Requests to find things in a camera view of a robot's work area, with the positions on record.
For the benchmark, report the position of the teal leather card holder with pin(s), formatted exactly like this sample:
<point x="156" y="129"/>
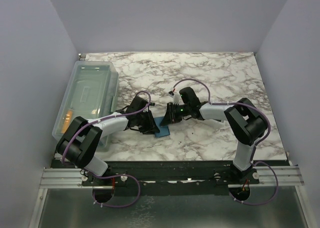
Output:
<point x="163" y="130"/>

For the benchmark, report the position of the orange tool in bin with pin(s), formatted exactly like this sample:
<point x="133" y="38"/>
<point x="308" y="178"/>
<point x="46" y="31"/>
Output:
<point x="66" y="121"/>

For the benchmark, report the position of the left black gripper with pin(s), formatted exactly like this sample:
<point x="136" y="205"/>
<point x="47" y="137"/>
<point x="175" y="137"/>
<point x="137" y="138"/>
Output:
<point x="151" y="128"/>

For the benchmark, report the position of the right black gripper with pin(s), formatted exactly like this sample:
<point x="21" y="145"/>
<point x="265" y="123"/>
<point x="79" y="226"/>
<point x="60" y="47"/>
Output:
<point x="170" y="117"/>

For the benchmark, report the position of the clear plastic storage bin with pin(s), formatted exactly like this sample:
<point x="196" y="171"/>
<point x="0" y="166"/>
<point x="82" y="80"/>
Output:
<point x="92" y="92"/>

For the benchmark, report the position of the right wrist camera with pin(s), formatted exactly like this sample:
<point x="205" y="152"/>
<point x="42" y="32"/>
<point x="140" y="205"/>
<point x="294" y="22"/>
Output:
<point x="175" y="97"/>

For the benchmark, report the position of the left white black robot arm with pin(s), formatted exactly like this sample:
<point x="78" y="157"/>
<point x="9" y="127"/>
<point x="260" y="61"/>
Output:
<point x="81" y="139"/>

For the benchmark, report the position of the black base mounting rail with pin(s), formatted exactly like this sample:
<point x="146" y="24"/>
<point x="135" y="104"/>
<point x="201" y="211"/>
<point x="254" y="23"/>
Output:
<point x="125" y="175"/>

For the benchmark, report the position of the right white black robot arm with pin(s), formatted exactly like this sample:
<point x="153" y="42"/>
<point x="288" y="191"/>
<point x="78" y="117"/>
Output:
<point x="247" y="122"/>

